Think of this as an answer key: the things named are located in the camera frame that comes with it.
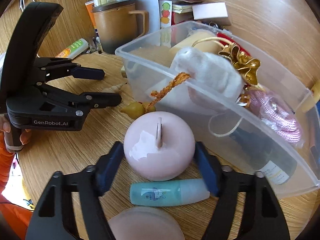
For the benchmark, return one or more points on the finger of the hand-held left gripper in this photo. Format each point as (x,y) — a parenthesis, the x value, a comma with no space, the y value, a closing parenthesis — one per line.
(105,100)
(90,73)

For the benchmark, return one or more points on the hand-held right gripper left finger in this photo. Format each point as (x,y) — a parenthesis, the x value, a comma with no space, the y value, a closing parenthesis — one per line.
(110,167)

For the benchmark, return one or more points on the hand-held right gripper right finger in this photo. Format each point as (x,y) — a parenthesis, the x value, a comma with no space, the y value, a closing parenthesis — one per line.
(206,170)

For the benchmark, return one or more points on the clear plastic storage bin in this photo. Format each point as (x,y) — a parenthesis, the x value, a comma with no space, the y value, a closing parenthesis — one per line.
(150,63)

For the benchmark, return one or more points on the green glass bottle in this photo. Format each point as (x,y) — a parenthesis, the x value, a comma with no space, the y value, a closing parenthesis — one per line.
(275,160)

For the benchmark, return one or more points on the beige cloth pouch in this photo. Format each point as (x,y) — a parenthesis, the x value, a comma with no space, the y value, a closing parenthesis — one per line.
(212,72)

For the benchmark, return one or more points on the cream plastic jar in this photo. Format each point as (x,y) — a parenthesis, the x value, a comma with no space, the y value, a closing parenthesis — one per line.
(200,42)

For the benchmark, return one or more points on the gold ribbon ornament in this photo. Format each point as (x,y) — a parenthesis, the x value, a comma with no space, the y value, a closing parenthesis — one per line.
(245,65)

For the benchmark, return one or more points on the person's left forearm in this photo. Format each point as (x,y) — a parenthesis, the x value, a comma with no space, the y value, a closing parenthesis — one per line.
(6,165)

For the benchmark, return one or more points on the person's left hand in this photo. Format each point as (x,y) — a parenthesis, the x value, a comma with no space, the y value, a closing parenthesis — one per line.
(4,126)

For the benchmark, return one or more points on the seashell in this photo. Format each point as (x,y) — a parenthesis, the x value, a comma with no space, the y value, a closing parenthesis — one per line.
(115,88)

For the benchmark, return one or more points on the green and orange tube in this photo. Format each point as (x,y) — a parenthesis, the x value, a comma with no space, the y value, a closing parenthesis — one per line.
(75,46)

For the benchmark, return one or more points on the teal tube bottle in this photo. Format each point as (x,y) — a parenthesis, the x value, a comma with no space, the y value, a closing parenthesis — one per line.
(162,192)

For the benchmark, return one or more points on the brown mug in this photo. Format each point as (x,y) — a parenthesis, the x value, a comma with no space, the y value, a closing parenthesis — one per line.
(117,25)

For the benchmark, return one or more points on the orange box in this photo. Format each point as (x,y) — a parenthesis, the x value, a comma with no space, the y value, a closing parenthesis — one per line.
(89,15)

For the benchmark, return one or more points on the white file holder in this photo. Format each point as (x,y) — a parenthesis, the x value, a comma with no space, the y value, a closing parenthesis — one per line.
(147,0)

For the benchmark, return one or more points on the fruit sticker strip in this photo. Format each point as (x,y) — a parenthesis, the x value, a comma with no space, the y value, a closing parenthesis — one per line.
(165,15)

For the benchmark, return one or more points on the white printed cloth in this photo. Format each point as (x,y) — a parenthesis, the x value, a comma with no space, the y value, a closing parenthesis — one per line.
(17,192)

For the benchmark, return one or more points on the person's orange clothing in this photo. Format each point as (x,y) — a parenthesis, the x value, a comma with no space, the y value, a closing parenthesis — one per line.
(12,217)

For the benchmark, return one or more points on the brown cardboard box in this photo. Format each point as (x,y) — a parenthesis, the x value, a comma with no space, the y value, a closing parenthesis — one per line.
(185,18)

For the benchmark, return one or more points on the yellow tube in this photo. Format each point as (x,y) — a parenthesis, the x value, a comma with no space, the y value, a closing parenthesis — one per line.
(310,102)

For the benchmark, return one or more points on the white small box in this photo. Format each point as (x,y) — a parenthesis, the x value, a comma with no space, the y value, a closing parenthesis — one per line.
(210,11)

